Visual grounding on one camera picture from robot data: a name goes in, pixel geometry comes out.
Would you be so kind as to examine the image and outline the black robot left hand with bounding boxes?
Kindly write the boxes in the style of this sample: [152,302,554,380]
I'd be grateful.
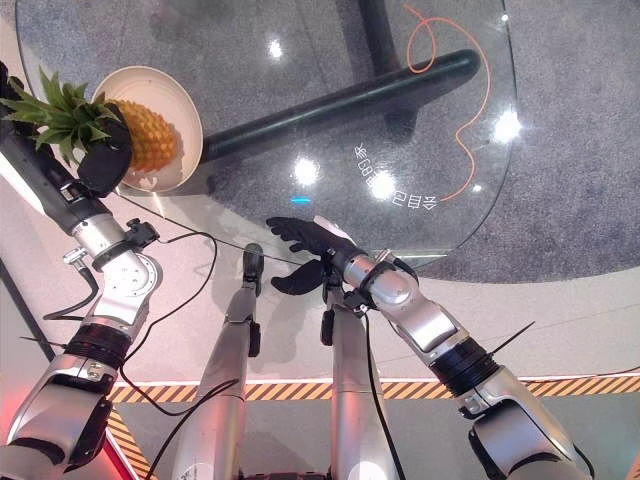
[76,103,134,199]

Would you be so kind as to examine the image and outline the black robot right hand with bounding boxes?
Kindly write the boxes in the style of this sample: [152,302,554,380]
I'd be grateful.
[266,215,359,297]

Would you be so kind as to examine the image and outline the yellow pineapple with green crown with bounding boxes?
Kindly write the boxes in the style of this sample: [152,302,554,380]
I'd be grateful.
[0,68,180,174]

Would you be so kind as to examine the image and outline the cream round plate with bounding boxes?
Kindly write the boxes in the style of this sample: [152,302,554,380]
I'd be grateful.
[92,65,204,193]

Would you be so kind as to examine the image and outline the dark robot left foot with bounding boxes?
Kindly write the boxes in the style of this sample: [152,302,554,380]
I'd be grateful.
[242,242,265,297]

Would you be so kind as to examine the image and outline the black tubular table base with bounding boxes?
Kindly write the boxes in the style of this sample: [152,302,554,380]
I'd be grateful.
[201,0,482,162]

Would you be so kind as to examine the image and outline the silver robot right leg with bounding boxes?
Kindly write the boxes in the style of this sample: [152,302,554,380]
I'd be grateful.
[319,279,401,480]

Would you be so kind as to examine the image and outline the silver robot leg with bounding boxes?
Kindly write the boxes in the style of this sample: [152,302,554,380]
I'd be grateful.
[169,279,264,480]
[319,279,401,480]

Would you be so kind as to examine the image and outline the silver robot left leg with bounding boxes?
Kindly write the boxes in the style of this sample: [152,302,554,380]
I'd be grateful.
[169,279,264,480]

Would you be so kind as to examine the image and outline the black zip tie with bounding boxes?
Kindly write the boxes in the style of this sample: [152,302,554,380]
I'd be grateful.
[488,321,536,359]

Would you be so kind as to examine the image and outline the yellow black hazard tape strip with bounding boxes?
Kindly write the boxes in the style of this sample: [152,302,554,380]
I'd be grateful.
[105,408,157,480]
[106,375,640,404]

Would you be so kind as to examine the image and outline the long black arm cable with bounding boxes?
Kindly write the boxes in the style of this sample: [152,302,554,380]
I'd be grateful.
[117,231,240,418]

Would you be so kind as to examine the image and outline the short black wrist cable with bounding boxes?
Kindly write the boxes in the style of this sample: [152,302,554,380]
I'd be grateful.
[42,264,100,321]

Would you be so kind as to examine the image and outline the black leg cable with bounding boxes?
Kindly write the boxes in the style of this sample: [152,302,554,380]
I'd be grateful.
[360,305,409,480]

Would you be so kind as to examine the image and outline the thin orange cable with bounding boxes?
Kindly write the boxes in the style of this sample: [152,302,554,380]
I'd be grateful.
[404,3,495,202]

